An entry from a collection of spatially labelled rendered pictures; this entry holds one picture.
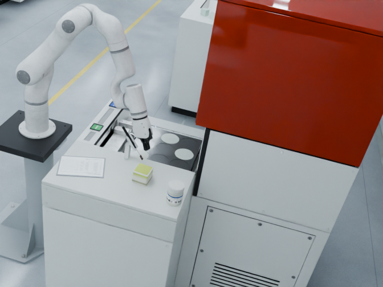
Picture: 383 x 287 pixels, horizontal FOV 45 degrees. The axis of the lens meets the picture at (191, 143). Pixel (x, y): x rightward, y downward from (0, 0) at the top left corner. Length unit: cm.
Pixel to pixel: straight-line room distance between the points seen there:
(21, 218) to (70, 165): 104
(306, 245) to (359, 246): 128
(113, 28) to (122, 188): 71
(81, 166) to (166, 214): 48
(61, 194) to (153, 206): 41
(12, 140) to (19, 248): 85
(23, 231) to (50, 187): 115
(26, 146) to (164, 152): 71
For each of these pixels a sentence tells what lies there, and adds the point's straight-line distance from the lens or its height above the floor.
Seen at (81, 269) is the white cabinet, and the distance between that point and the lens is 242.
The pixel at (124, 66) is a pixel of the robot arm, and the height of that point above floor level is 138.
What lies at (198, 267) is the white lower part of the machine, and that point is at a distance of 267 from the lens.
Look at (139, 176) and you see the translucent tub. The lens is 208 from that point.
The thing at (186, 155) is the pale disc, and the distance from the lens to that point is 244.
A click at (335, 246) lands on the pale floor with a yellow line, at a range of 358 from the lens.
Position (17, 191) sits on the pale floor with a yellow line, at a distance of 356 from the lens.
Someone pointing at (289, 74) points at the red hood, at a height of 157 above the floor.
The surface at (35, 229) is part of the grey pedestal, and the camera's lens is 304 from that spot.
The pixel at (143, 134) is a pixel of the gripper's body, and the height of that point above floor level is 106.
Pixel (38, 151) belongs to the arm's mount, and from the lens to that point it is 248.
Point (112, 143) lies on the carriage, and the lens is 250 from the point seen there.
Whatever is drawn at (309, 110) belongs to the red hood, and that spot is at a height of 143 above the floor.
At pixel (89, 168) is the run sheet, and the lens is 218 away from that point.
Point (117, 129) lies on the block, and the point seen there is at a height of 91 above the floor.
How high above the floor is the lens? 233
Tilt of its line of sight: 34 degrees down
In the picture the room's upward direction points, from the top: 10 degrees clockwise
